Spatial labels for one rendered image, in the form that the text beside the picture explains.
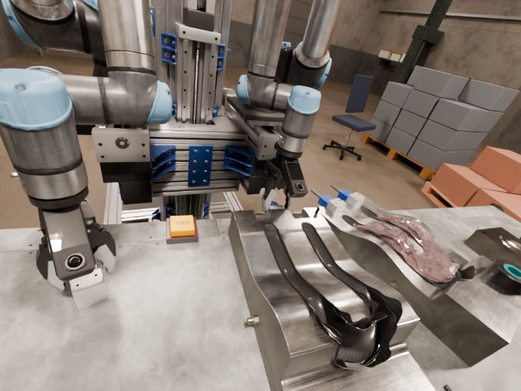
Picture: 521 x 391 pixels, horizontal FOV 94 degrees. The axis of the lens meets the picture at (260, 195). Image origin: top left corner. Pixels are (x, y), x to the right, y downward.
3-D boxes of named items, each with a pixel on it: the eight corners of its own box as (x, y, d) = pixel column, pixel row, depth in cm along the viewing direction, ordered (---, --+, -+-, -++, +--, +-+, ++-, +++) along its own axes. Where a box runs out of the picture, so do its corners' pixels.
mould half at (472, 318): (310, 221, 83) (321, 195, 77) (355, 205, 97) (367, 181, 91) (470, 368, 52) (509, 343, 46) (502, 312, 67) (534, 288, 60)
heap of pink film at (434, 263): (350, 227, 74) (361, 207, 70) (381, 214, 84) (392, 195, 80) (435, 297, 58) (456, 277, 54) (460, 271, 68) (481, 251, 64)
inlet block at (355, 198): (324, 192, 95) (329, 180, 92) (332, 189, 98) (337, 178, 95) (350, 212, 87) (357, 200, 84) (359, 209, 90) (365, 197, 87)
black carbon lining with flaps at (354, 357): (258, 230, 64) (266, 201, 58) (312, 226, 69) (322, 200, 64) (323, 389, 37) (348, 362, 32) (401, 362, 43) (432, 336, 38)
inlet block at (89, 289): (67, 261, 53) (61, 244, 50) (94, 253, 56) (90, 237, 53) (78, 310, 46) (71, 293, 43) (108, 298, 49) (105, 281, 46)
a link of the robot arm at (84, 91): (102, 112, 47) (107, 136, 40) (25, 111, 41) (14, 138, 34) (95, 68, 43) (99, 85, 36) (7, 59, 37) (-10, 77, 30)
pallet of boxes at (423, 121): (457, 175, 390) (521, 91, 318) (425, 179, 349) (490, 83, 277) (391, 140, 480) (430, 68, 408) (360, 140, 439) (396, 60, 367)
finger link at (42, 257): (68, 268, 44) (76, 230, 41) (70, 275, 43) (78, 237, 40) (32, 274, 40) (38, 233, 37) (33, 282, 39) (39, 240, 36)
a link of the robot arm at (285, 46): (253, 74, 98) (260, 35, 90) (286, 82, 98) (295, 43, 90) (248, 78, 88) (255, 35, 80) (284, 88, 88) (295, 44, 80)
